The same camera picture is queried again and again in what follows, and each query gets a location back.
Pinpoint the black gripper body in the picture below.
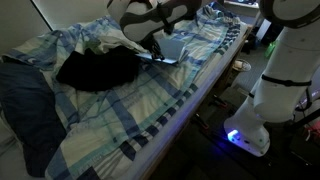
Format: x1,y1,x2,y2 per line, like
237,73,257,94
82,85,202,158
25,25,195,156
139,35,163,56

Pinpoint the blue cover book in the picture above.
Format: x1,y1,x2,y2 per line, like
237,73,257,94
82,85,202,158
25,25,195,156
134,37,190,66

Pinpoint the white crumpled cloth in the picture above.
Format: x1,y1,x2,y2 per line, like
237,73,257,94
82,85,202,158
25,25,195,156
96,33,148,57

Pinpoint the black garment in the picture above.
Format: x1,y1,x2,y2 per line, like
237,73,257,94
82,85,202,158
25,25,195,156
54,45,142,93

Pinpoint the green cloth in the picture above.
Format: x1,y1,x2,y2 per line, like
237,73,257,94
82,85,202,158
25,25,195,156
82,39,102,55

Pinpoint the blue checkered bed blanket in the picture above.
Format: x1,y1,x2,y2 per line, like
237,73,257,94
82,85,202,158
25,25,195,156
1,0,249,180

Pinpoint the white bed mattress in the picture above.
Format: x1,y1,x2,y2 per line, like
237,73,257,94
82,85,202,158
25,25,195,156
124,26,253,180

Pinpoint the white shoe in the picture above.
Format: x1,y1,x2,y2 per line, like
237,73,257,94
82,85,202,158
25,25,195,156
232,58,253,73

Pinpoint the white desk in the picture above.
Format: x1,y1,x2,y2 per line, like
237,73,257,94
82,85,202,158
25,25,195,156
223,0,273,43

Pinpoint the green bag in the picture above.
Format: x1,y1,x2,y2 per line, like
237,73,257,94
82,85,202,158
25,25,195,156
264,39,279,60

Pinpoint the dark blue blanket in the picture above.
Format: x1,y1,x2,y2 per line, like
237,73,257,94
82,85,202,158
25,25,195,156
0,62,68,179

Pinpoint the red handled tool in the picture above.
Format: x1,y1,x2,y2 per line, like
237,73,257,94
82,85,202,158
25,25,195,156
194,113,212,130
209,94,232,110

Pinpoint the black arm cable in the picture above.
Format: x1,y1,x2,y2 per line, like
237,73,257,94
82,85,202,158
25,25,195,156
260,71,314,114

